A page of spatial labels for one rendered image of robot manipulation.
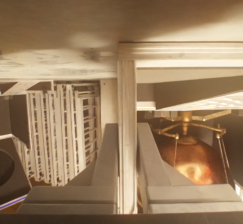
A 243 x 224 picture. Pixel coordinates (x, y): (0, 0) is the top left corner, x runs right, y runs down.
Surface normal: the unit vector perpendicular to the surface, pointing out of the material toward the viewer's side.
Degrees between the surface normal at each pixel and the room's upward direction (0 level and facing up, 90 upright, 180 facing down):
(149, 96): 92
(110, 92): 90
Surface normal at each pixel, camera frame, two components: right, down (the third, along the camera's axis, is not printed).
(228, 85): -1.00, 0.01
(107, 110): -0.37, 0.11
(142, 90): 0.00, 0.09
